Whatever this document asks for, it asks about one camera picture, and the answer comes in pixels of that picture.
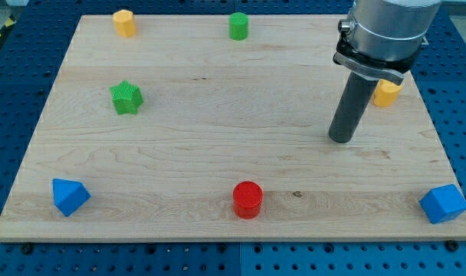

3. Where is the blue cube block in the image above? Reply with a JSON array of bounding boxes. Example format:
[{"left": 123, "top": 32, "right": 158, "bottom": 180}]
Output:
[{"left": 419, "top": 184, "right": 466, "bottom": 224}]

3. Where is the green cylinder block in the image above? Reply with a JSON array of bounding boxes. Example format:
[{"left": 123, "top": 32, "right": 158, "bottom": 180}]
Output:
[{"left": 228, "top": 12, "right": 249, "bottom": 41}]

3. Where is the red cylinder block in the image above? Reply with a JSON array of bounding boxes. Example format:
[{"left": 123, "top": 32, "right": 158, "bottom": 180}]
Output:
[{"left": 232, "top": 181, "right": 263, "bottom": 219}]

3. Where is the green star block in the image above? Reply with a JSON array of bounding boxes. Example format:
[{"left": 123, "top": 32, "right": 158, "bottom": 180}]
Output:
[{"left": 109, "top": 80, "right": 143, "bottom": 115}]

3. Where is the light wooden board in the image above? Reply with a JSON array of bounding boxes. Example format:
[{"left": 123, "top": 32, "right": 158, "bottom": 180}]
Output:
[{"left": 0, "top": 15, "right": 466, "bottom": 243}]

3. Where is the yellow hexagonal block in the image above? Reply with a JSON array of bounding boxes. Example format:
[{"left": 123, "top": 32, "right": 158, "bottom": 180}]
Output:
[{"left": 113, "top": 9, "right": 137, "bottom": 38}]

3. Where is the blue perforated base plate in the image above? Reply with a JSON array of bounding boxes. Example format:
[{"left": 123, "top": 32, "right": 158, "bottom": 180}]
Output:
[{"left": 0, "top": 0, "right": 466, "bottom": 275}]

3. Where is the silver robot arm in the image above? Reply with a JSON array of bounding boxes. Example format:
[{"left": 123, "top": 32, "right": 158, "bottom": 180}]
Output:
[{"left": 333, "top": 0, "right": 442, "bottom": 85}]

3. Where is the yellow cylinder block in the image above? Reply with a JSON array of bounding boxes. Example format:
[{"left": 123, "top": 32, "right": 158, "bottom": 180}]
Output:
[{"left": 373, "top": 79, "right": 403, "bottom": 107}]

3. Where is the blue triangular prism block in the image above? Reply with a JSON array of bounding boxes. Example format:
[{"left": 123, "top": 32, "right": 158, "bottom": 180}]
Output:
[{"left": 52, "top": 179, "right": 91, "bottom": 217}]

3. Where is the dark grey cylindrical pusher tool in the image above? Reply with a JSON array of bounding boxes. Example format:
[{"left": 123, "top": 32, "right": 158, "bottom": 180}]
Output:
[{"left": 328, "top": 72, "right": 379, "bottom": 143}]

